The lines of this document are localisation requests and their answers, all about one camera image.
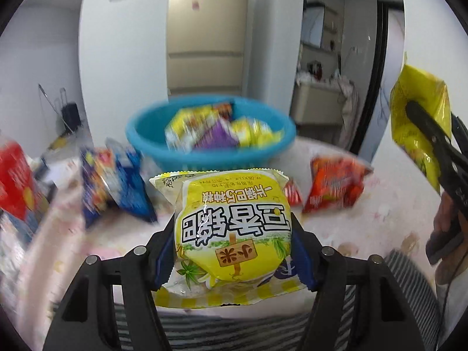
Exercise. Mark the gold refrigerator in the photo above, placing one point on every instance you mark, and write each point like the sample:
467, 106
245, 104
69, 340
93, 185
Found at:
206, 33

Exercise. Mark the navy snack bag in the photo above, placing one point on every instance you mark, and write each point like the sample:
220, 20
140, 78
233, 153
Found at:
113, 186

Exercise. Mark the purple snack box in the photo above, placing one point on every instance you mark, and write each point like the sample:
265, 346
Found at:
215, 137

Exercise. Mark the mop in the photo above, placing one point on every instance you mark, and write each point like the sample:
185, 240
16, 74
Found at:
51, 106

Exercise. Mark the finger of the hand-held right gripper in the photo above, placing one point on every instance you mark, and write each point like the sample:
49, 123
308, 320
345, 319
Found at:
460, 128
427, 124

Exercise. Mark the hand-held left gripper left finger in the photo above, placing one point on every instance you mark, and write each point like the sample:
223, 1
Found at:
161, 265

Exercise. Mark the small red snack packet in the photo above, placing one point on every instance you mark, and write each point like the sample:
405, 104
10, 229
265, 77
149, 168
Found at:
292, 194

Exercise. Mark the yellow potato chips bag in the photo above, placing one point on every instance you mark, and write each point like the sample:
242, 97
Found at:
416, 146

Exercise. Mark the grey striped clothing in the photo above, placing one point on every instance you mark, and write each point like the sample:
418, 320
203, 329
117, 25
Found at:
234, 332

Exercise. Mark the person's right hand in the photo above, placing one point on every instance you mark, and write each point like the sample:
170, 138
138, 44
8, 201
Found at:
444, 212

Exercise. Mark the black suitcase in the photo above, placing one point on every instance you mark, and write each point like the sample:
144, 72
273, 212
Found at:
70, 115

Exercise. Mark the orange snack bag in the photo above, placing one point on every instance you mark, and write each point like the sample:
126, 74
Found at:
334, 184

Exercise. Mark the hanging towel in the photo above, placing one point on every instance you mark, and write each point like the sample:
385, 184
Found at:
351, 104

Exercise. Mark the beige cabinet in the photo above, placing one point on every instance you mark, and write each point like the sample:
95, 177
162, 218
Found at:
316, 104

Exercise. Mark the wall shelf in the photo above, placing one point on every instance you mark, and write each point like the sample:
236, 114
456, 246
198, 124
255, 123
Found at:
323, 25

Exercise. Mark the red drink bottle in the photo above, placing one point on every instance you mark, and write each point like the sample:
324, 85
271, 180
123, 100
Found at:
16, 182

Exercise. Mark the yellow rice crisp packet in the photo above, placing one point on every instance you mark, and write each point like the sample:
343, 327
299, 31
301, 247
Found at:
230, 234

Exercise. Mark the red kitchen appliance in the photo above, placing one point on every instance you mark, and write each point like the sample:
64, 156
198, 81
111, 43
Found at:
314, 71

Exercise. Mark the pink printed tablecloth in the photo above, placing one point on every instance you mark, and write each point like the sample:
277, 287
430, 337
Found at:
365, 234

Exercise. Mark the blue plastic basin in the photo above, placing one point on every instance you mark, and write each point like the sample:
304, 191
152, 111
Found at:
153, 139

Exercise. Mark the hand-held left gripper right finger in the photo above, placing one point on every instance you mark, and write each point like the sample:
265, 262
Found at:
301, 259

